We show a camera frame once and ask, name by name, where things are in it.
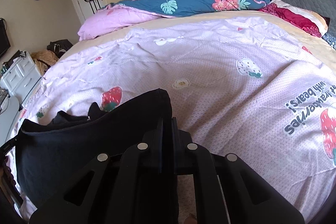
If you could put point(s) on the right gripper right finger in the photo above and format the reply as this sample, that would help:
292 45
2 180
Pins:
224 189

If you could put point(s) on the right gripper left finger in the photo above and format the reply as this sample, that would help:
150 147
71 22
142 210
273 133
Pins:
137 186

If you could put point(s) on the black sweater orange cuffs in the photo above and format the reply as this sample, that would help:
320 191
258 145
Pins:
48 155

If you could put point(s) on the white drawer cabinet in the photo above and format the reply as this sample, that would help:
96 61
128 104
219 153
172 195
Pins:
21 77

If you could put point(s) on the pink strawberry bed sheet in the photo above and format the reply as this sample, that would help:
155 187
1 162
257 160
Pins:
239 82

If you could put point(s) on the black bag on floor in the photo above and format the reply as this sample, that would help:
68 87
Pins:
59 47

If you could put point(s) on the blue patterned pillow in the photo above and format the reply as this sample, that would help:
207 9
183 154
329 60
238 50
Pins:
330 39

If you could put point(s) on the red patterned pillow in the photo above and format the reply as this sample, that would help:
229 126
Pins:
309 21

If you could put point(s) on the blue floral pink quilt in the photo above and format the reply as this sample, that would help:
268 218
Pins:
115 16

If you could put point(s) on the black wall television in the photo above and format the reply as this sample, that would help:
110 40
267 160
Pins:
4 40

